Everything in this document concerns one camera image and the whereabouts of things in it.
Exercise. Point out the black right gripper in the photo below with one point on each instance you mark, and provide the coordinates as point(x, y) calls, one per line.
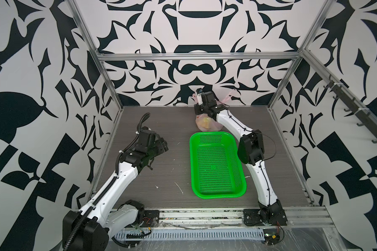
point(196, 109)

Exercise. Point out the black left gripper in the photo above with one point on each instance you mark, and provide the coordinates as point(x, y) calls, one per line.
point(160, 143)

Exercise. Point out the pink plastic bag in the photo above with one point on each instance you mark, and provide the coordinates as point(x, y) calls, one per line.
point(209, 124)

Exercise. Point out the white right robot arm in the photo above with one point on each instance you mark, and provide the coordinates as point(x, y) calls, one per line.
point(251, 153)

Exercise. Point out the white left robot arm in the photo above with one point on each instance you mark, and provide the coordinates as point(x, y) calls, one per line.
point(94, 225)

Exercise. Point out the green plastic perforated basket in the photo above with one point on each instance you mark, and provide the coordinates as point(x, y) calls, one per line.
point(216, 171)

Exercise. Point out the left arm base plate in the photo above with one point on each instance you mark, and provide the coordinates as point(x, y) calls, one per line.
point(146, 218)

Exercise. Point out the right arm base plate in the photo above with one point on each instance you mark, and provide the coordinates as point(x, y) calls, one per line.
point(265, 217)

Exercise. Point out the white slotted cable duct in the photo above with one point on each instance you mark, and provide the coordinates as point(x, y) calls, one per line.
point(193, 235)

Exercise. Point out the aluminium frame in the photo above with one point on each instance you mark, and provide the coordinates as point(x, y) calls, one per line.
point(273, 53)

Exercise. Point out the grey hook rail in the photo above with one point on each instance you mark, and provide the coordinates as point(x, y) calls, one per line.
point(353, 105)

